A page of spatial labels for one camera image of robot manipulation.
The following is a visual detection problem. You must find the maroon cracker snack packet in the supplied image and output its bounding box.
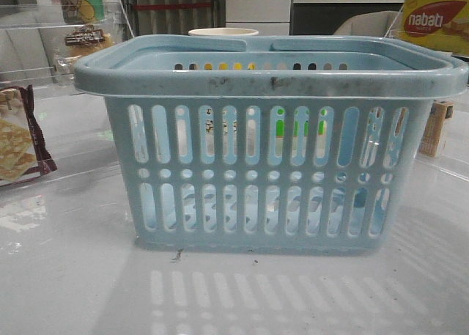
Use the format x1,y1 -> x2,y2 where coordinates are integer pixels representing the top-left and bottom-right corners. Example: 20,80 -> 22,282
1,85 -> 57,187

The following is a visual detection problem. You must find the light blue plastic basket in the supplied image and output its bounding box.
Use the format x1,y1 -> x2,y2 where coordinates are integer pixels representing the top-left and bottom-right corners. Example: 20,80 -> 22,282
74,34 -> 468,254

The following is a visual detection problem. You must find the clear acrylic display shelf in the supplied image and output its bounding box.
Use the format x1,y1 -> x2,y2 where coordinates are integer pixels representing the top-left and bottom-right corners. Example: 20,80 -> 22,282
1,0 -> 133,188

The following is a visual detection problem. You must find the tissue pack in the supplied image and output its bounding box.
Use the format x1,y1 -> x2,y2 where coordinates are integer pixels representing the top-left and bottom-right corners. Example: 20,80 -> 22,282
268,106 -> 334,166

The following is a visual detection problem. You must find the right clear acrylic shelf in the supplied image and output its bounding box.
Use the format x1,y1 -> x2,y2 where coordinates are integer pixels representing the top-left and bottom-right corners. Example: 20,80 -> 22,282
383,0 -> 469,182

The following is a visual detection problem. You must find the white refrigerator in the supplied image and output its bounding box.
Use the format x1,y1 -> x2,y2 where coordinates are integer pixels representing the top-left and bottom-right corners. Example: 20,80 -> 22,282
225,0 -> 292,35

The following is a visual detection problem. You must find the green cartoon label bottle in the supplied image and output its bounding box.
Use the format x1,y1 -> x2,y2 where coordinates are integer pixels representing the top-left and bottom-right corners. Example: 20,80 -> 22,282
60,0 -> 105,24

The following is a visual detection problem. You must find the dark kitchen counter cabinet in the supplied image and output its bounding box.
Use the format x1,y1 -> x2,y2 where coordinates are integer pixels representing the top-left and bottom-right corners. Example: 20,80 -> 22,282
290,0 -> 404,35

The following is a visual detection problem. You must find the yellow nabati wafer box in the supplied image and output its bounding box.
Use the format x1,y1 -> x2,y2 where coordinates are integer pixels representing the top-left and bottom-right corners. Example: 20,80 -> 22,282
396,0 -> 468,56

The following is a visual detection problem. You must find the grey armchair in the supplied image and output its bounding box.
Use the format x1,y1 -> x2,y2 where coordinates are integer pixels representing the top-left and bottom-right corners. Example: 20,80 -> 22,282
333,10 -> 401,37

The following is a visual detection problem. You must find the small beige carton box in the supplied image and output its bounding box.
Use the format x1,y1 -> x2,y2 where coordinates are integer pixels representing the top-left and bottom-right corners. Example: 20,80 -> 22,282
418,100 -> 454,158

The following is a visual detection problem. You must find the bread bun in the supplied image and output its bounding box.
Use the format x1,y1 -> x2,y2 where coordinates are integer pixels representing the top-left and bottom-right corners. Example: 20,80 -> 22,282
53,23 -> 117,85

